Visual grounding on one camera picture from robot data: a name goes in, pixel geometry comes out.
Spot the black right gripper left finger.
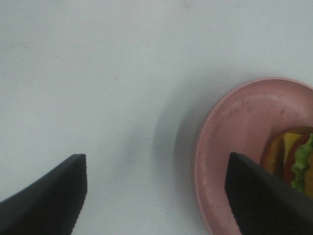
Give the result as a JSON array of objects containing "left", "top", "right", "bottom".
[{"left": 0, "top": 154, "right": 88, "bottom": 235}]

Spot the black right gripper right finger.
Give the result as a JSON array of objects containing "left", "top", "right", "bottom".
[{"left": 224, "top": 152, "right": 313, "bottom": 235}]

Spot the toy burger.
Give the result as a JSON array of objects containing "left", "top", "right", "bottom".
[{"left": 261, "top": 126, "right": 313, "bottom": 199}]

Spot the pink round plate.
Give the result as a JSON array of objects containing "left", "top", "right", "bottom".
[{"left": 192, "top": 77, "right": 313, "bottom": 235}]

